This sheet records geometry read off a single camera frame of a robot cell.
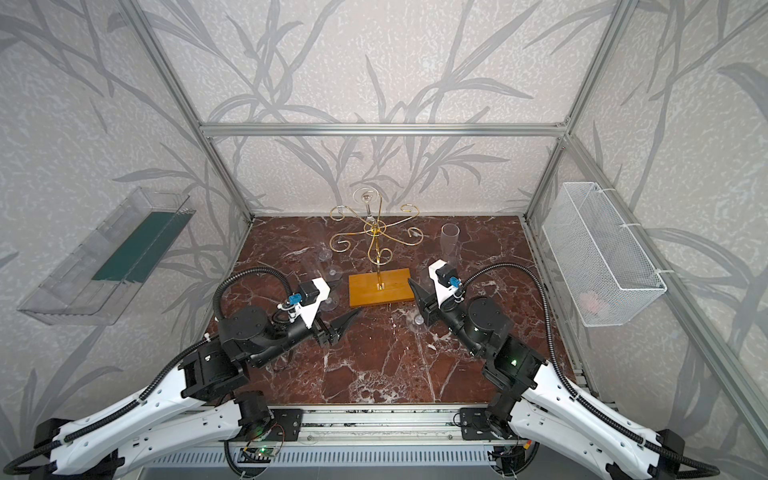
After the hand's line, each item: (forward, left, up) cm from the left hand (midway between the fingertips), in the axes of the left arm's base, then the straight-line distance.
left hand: (353, 289), depth 59 cm
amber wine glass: (+21, -44, -34) cm, 59 cm away
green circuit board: (-26, +24, -35) cm, 49 cm away
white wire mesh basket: (+3, -52, +1) cm, 52 cm away
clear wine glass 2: (+28, -24, -16) cm, 40 cm away
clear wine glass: (+25, +14, -35) cm, 46 cm away
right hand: (+7, -14, -1) cm, 16 cm away
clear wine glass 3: (+29, 0, -2) cm, 29 cm away
